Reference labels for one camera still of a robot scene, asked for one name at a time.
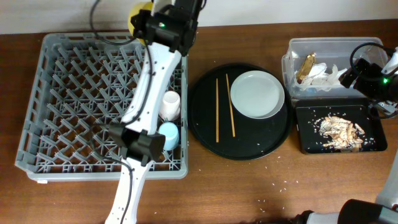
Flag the brown foil wrapper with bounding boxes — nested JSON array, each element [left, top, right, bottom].
[[296, 52, 316, 84]]

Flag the food scraps pile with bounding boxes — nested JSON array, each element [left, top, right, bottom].
[[309, 108, 376, 153]]

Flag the pink plastic cup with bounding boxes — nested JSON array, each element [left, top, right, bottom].
[[159, 91, 181, 121]]

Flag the light blue plastic cup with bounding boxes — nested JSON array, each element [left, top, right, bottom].
[[158, 122, 179, 151]]

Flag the yellow bowl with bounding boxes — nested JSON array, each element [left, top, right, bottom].
[[127, 1, 153, 45]]

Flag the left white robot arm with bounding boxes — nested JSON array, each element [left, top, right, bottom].
[[106, 0, 206, 223]]

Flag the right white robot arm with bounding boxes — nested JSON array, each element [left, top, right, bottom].
[[192, 118, 397, 223]]

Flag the crumpled white plastic waste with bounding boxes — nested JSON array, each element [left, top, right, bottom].
[[300, 63, 348, 91]]

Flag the clear plastic waste bin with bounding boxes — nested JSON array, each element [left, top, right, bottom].
[[282, 37, 382, 100]]

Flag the black rectangular waste tray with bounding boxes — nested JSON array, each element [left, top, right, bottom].
[[295, 98, 387, 154]]

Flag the grey plastic dishwasher rack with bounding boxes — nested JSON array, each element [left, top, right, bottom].
[[14, 31, 189, 183]]

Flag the white round plate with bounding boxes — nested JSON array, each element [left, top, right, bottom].
[[230, 70, 285, 119]]

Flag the right wooden chopstick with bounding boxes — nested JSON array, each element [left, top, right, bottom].
[[226, 73, 236, 138]]

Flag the wooden chopstick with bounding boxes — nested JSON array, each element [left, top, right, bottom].
[[226, 73, 236, 138], [216, 79, 220, 143]]

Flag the left wooden chopstick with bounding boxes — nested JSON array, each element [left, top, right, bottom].
[[216, 79, 220, 143]]

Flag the round black tray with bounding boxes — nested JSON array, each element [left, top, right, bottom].
[[188, 63, 293, 161]]

